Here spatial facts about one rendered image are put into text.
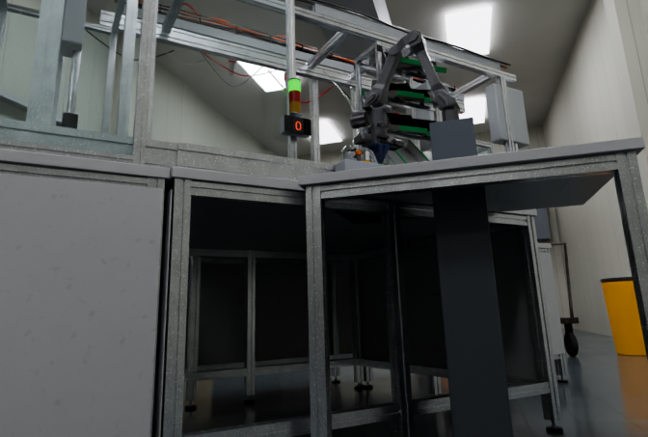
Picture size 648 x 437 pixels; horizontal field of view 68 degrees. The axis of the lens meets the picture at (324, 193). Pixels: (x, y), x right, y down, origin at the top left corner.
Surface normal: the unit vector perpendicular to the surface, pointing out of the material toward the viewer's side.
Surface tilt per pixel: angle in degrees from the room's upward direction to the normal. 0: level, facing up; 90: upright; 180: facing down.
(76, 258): 90
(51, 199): 90
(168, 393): 90
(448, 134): 90
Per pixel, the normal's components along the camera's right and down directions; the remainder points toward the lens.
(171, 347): 0.49, -0.22
